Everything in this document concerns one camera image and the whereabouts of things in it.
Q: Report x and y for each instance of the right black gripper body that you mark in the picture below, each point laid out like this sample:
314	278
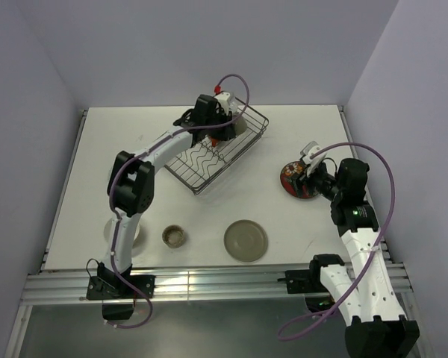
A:
319	181

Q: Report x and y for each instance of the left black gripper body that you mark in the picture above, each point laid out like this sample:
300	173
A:
221	133

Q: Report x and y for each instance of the small grey espresso cup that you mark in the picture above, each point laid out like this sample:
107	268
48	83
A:
240	126

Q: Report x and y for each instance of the small brown speckled cup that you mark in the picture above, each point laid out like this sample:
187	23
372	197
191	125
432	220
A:
173	236

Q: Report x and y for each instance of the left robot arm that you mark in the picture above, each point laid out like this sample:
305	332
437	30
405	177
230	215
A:
131	187

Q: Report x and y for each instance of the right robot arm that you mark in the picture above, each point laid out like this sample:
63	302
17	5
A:
376	324

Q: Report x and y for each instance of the red floral plate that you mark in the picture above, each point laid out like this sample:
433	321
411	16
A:
293	180

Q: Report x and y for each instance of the grey stoneware saucer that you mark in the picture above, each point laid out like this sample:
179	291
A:
245	241

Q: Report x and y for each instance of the white ceramic bowl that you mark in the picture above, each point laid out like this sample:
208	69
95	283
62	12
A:
107	233

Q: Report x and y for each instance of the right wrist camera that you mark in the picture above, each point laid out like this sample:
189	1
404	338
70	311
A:
311	157

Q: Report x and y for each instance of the dark wire dish rack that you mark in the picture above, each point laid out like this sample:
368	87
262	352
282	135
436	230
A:
200	165

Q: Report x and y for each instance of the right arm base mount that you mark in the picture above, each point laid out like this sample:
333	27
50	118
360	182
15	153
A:
301	282

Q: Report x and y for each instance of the aluminium extrusion rail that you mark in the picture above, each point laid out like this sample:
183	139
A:
171	284

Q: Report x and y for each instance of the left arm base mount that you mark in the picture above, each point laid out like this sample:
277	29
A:
118	304

